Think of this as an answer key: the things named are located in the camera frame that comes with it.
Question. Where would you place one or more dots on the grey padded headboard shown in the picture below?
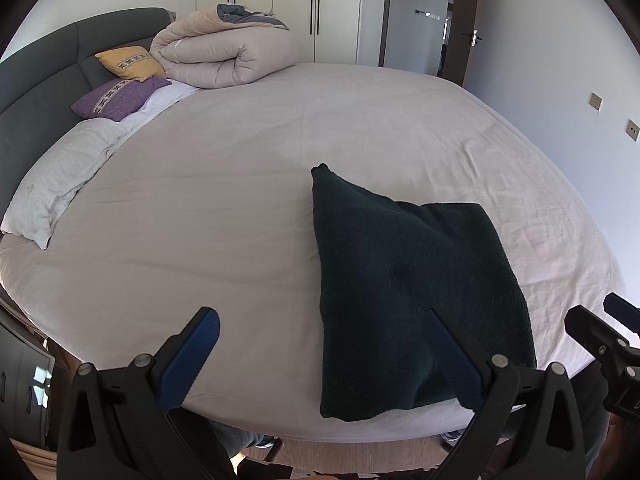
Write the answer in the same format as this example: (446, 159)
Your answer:
(40, 75)

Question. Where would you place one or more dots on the dark bedside cabinet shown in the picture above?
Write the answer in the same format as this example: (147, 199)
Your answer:
(25, 375)

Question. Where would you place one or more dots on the brass wall socket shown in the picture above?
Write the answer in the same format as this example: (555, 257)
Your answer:
(634, 130)
(596, 101)

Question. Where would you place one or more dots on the dark green garment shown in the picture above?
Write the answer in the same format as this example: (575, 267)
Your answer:
(415, 285)

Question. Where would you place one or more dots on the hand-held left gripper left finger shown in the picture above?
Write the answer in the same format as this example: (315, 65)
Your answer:
(192, 360)

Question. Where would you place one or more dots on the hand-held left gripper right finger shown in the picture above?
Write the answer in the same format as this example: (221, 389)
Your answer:
(457, 360)

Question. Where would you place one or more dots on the person's right leg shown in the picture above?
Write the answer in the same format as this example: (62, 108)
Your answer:
(592, 410)

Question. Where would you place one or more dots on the bed with white sheet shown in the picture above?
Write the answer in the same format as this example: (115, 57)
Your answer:
(225, 200)

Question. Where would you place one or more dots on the purple patterned cushion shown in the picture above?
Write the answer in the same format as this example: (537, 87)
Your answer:
(117, 97)

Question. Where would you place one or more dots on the yellow patterned cushion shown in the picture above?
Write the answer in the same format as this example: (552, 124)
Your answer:
(130, 62)

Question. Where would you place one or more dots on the pale speckled pillow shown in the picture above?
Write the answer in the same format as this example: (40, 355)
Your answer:
(60, 180)

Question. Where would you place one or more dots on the white wardrobe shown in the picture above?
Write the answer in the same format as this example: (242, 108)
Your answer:
(280, 5)

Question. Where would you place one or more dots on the brown wooden door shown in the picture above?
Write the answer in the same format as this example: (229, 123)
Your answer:
(467, 0)

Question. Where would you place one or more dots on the person's left leg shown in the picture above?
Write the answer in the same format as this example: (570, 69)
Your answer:
(235, 440)

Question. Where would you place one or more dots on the person's leg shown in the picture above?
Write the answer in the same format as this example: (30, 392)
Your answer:
(592, 410)
(235, 440)

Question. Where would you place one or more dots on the plain white pillow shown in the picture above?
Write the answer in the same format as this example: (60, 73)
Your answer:
(167, 97)

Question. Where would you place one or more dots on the folded beige comforter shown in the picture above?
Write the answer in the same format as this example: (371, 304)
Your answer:
(220, 52)

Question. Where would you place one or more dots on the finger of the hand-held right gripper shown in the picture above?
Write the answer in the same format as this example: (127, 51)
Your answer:
(595, 330)
(625, 310)

